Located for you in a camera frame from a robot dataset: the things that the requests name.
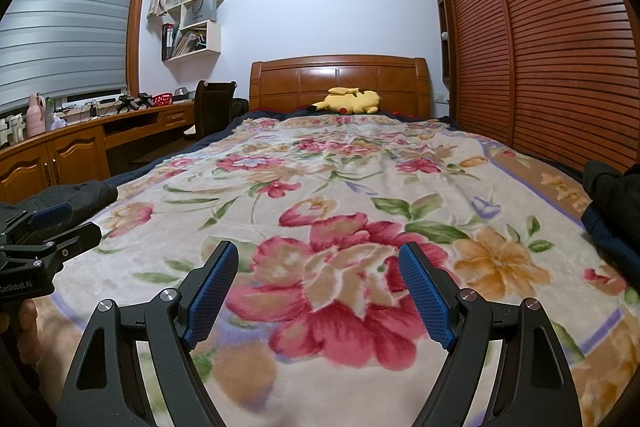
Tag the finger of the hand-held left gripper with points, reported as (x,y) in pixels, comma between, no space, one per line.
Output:
(70,242)
(50,214)

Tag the black gadget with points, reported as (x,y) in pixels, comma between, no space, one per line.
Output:
(132,102)

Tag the wooden slatted wardrobe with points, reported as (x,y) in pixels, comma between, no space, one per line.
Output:
(550,32)

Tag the red basket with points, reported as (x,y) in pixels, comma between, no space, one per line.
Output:
(162,100)

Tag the yellow plush toy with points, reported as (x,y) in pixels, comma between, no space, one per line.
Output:
(350,102)

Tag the wooden desk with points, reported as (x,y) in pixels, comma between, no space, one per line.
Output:
(75,152)

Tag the floral blanket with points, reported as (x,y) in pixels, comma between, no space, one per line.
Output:
(350,187)

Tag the person's left hand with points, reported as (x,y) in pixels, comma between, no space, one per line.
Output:
(30,332)

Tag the wooden window frame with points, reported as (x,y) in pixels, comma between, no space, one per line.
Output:
(135,32)

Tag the pink bottle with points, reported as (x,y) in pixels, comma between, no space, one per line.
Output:
(36,117)

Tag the dark grey jacket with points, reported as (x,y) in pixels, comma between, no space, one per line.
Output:
(85,194)

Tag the row of books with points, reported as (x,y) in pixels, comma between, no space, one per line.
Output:
(185,42)

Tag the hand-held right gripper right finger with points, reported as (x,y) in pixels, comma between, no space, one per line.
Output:
(425,292)

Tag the dark brown chair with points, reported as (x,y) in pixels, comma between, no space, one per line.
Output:
(212,107)

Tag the grey metal container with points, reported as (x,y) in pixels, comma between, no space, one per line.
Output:
(182,94)

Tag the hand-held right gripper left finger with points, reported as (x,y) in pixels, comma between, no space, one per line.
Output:
(210,297)

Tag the wooden bed headboard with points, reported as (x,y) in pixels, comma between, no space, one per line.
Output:
(300,82)

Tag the navy blue garment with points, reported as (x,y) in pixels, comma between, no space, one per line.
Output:
(612,227)

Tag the grey window blind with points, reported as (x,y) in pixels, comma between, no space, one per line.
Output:
(60,32)

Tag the grey paper bag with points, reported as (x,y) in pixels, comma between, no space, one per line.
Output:
(200,13)

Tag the white wall shelf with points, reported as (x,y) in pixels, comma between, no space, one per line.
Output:
(212,39)

